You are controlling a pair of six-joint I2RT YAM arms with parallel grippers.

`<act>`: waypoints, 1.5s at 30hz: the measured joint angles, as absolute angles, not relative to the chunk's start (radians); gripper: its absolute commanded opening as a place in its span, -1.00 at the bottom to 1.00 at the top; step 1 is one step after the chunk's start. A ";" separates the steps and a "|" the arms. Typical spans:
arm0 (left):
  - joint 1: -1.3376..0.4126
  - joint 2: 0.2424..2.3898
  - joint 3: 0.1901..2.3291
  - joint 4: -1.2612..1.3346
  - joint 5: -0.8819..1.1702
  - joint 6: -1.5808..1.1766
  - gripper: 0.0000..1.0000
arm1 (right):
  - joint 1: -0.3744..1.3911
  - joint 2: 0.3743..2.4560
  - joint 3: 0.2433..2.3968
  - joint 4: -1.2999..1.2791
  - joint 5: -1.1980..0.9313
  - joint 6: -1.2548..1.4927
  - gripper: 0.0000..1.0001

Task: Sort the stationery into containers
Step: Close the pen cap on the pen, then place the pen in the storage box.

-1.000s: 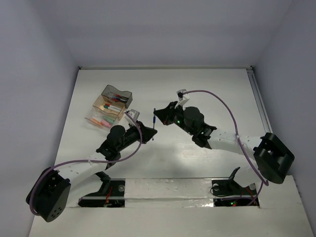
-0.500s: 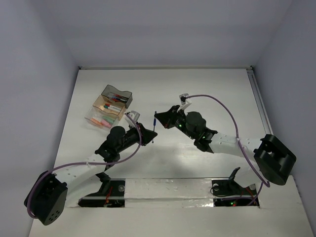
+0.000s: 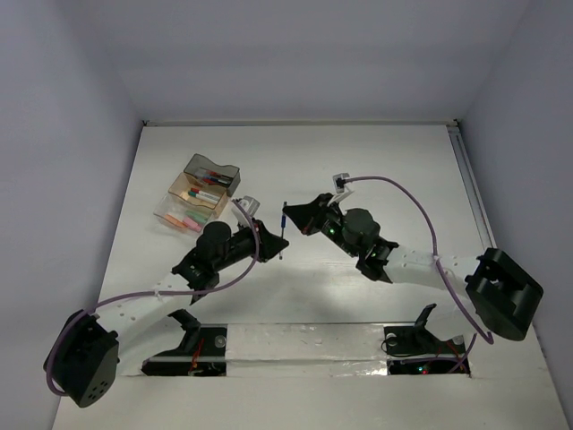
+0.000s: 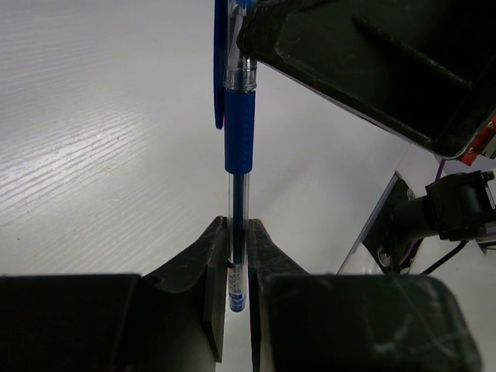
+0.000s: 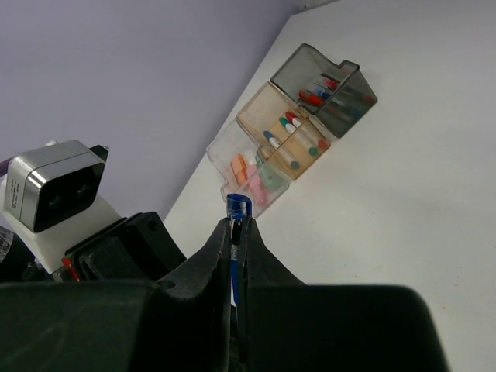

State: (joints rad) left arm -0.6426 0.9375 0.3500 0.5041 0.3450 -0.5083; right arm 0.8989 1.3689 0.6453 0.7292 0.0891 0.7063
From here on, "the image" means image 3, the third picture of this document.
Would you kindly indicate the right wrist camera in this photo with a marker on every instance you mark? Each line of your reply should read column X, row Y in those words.
column 342, row 190

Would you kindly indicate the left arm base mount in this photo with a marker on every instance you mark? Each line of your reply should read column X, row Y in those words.
column 201, row 351

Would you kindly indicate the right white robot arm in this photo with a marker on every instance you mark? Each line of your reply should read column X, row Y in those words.
column 491, row 291

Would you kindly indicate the teal capped white pen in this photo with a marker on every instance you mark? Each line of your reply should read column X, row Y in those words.
column 204, row 196

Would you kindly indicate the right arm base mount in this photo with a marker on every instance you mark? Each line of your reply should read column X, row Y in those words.
column 412, row 350

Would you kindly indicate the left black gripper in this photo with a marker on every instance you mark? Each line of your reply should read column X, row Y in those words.
column 269, row 243

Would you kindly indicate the green highlighter marker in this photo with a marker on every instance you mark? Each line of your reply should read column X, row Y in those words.
column 198, row 217

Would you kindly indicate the long red pen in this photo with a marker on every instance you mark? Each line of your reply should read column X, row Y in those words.
column 214, row 173

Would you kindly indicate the aluminium side rail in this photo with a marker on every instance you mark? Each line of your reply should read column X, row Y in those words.
column 468, row 178

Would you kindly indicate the pink highlighter marker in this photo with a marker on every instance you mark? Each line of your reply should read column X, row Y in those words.
column 192, row 224

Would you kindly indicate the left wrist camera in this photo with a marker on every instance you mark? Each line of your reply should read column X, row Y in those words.
column 245, row 208

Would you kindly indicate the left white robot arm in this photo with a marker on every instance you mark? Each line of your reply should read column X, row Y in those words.
column 82, row 364

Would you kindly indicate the orange highlighter marker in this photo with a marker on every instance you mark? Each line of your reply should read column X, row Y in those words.
column 174, row 221

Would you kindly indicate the clear plastic container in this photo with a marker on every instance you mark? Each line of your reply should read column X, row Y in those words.
column 176, row 206

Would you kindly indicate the red gel pen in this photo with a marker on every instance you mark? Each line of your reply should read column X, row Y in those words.
column 212, row 181

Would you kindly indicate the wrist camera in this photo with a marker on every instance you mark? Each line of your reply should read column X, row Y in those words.
column 342, row 190
column 245, row 208

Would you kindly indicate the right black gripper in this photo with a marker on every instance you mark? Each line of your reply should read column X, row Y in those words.
column 308, row 218

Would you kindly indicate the blue ballpoint pen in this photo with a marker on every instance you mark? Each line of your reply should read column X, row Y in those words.
column 283, row 223

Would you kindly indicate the blue gel pen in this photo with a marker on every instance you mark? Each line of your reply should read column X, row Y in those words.
column 222, row 179

